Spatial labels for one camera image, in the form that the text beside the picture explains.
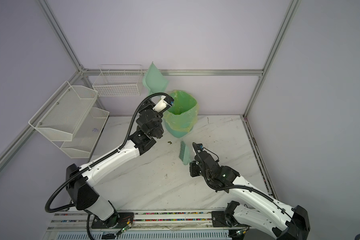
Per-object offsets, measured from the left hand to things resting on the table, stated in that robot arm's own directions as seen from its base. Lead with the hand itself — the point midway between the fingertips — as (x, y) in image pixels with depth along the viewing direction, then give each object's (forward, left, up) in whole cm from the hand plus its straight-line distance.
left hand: (142, 99), depth 67 cm
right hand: (-18, -22, -27) cm, 39 cm away
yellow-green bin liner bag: (+9, -18, -18) cm, 27 cm away
